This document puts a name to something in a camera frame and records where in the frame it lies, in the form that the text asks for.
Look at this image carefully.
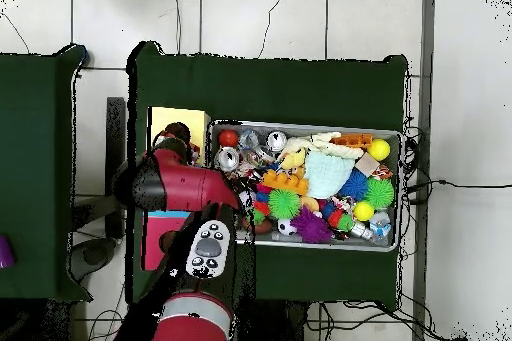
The blue spiky ball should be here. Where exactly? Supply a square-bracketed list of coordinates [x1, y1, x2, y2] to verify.
[338, 167, 370, 202]

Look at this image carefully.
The purple spiky toy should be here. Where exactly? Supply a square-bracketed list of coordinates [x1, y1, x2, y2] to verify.
[289, 205, 334, 244]

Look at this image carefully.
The orange toy building brick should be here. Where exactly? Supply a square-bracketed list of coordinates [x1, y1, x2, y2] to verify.
[261, 168, 310, 196]

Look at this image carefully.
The dark grey rounded base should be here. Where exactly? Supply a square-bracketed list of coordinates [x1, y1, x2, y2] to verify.
[65, 236, 119, 284]

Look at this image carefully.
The shallow wire mesh bin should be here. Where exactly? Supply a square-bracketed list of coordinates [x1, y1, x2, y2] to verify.
[207, 118, 403, 253]

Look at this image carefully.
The yellow plush duck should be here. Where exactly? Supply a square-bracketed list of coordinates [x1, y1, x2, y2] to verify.
[278, 148, 307, 170]

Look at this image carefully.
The dark green table cloth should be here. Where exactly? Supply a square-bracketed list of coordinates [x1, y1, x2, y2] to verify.
[125, 40, 411, 312]

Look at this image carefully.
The green cloth side table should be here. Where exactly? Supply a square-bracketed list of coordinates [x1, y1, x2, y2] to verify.
[0, 44, 93, 302]

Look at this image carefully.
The black power cable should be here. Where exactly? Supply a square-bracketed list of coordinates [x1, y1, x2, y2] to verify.
[403, 178, 512, 196]

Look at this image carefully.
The mint green cloth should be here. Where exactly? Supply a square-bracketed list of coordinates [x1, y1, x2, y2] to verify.
[303, 150, 356, 200]

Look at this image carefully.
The bright green spiky ball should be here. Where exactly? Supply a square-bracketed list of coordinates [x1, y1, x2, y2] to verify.
[267, 188, 302, 220]

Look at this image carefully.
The red-orange ball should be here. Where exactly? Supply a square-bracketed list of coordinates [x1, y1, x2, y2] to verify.
[217, 129, 240, 149]

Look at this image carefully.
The wooden box with three holes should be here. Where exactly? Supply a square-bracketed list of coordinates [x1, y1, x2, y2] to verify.
[141, 106, 212, 273]

